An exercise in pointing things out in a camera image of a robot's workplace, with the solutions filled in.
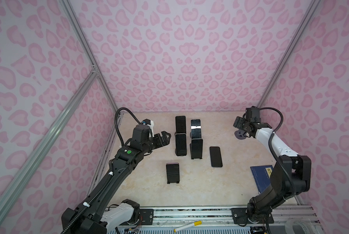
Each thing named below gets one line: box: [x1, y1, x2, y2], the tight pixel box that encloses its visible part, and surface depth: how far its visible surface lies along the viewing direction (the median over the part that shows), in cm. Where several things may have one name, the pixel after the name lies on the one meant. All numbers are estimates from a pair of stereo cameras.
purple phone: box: [166, 162, 180, 184], surface depth 84 cm
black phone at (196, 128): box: [190, 118, 202, 139], surface depth 103 cm
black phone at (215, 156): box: [209, 146, 223, 168], surface depth 97 cm
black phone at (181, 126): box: [175, 115, 187, 134], surface depth 100 cm
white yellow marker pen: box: [174, 220, 203, 233], surface depth 72 cm
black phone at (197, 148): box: [191, 137, 204, 160], surface depth 94 cm
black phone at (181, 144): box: [175, 133, 187, 156], surface depth 92 cm
